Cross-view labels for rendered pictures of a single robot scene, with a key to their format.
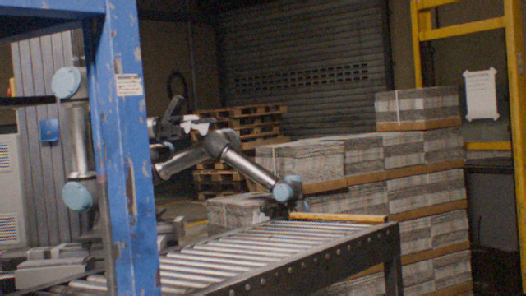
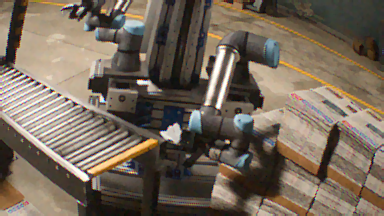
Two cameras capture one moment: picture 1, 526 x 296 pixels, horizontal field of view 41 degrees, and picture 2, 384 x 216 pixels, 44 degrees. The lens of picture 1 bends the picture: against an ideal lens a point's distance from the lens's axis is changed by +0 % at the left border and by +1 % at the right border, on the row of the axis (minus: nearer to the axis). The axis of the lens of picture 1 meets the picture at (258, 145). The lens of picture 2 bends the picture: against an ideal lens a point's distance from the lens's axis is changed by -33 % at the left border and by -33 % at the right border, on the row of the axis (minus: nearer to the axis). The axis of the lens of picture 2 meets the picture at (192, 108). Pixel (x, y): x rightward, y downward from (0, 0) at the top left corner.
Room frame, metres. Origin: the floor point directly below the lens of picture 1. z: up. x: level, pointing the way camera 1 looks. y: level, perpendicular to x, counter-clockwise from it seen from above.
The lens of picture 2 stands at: (2.50, -2.20, 1.81)
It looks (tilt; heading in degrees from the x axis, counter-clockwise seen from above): 22 degrees down; 78
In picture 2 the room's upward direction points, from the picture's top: 10 degrees clockwise
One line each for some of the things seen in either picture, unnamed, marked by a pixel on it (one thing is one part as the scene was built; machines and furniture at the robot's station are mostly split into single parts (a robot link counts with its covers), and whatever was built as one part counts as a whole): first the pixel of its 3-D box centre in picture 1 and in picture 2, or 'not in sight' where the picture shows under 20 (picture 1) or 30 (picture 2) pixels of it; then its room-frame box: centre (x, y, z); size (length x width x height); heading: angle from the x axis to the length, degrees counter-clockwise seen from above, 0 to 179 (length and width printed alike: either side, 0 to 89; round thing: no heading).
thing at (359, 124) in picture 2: (338, 137); (372, 126); (3.71, -0.42, 1.06); 0.37 x 0.29 x 0.01; 32
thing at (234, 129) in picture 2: (292, 188); (237, 131); (3.13, -0.14, 0.89); 0.11 x 0.08 x 0.11; 159
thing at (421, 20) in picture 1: (429, 138); not in sight; (4.54, -1.09, 0.97); 0.09 x 0.09 x 1.75; 33
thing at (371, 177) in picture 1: (341, 177); (359, 168); (3.70, -0.42, 0.86); 0.38 x 0.29 x 0.04; 32
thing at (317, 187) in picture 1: (313, 185); (307, 152); (3.42, -0.25, 0.86); 0.29 x 0.16 x 0.04; 122
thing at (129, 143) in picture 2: (323, 229); (106, 156); (2.67, -0.22, 0.77); 0.47 x 0.05 x 0.05; 51
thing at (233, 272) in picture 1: (191, 273); (13, 96); (2.11, 0.23, 0.77); 0.47 x 0.05 x 0.05; 51
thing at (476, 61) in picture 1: (469, 87); not in sight; (4.27, -1.29, 1.27); 0.57 x 0.01 x 0.65; 33
